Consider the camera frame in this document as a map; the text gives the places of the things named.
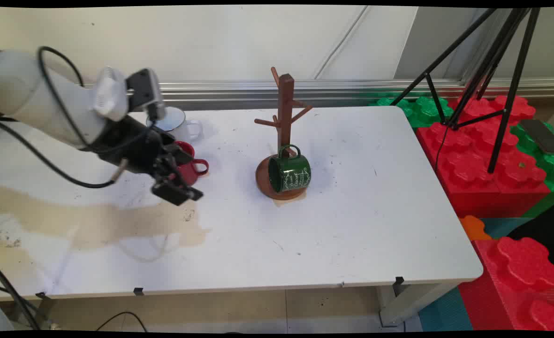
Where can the red foam block with studs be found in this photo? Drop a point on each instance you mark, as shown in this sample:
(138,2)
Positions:
(520,277)

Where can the black table edge clip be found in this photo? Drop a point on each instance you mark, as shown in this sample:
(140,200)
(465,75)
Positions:
(399,280)
(139,291)
(42,295)

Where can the dark green printed mug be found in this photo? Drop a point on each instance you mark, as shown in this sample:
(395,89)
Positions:
(292,171)

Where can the white table leg frame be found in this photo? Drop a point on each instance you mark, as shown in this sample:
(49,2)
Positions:
(413,303)

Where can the teal foam mat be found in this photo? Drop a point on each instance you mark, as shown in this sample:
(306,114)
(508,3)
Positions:
(445,312)

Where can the white enamel mug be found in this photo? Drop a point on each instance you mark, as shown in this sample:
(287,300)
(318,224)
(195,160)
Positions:
(179,124)

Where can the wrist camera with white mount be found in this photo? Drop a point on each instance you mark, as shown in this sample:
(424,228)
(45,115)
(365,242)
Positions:
(138,91)

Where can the red mug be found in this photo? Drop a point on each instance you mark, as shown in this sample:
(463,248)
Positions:
(193,171)

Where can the aluminium wall rail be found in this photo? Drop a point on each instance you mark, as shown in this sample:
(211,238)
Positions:
(342,91)

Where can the orange foam piece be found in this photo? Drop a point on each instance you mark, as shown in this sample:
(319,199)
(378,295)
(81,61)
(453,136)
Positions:
(474,227)

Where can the black tripod stand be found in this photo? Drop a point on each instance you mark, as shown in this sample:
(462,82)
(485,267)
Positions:
(506,84)

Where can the black smartphone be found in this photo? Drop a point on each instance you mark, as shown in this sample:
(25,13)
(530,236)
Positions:
(542,136)

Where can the large red foam block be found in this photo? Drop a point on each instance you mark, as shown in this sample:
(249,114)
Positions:
(474,164)

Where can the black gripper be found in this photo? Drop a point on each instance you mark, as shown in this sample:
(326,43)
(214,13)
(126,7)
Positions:
(131,150)

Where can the brown wooden mug tree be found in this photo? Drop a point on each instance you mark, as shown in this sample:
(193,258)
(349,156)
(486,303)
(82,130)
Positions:
(285,108)

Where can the green foam block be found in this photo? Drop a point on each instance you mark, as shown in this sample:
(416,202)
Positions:
(551,169)
(422,110)

